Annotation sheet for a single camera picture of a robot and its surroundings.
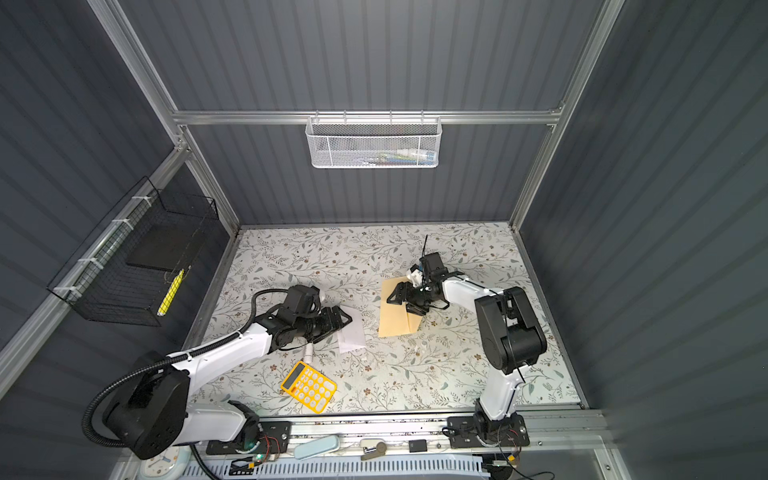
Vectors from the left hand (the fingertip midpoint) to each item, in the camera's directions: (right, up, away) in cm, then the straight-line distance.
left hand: (346, 323), depth 86 cm
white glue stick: (-11, -9, +1) cm, 15 cm away
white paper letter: (+2, -4, +1) cm, 4 cm away
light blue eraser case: (-5, -26, -15) cm, 31 cm away
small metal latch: (+11, -27, -15) cm, 32 cm away
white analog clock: (-38, -28, -18) cm, 50 cm away
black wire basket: (-52, +17, -14) cm, 56 cm away
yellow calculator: (-9, -16, -5) cm, 19 cm away
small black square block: (+19, -27, -13) cm, 36 cm away
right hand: (+15, +4, +7) cm, 17 cm away
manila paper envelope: (+14, 0, +6) cm, 15 cm away
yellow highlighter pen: (-39, +11, -16) cm, 44 cm away
